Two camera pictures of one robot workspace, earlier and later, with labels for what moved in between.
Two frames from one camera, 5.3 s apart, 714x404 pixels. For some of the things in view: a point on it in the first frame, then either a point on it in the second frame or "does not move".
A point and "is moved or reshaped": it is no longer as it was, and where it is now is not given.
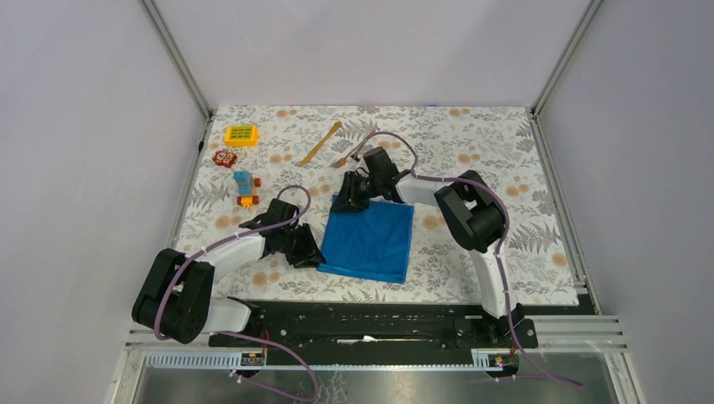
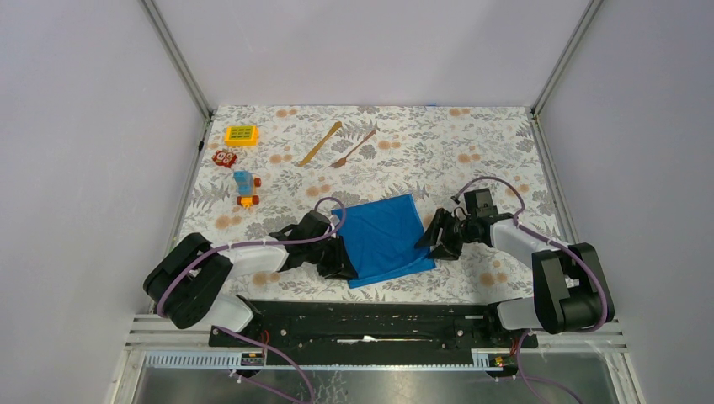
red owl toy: [224, 158] does not move
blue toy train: [246, 184] does not move
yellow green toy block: [242, 135] does not move
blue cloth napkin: [374, 243] is moved or reshaped
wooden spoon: [321, 142] does not move
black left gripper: [309, 254] → [340, 267]
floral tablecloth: [253, 152] does not move
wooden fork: [342, 162] does not move
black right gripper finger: [352, 198] → [430, 236]
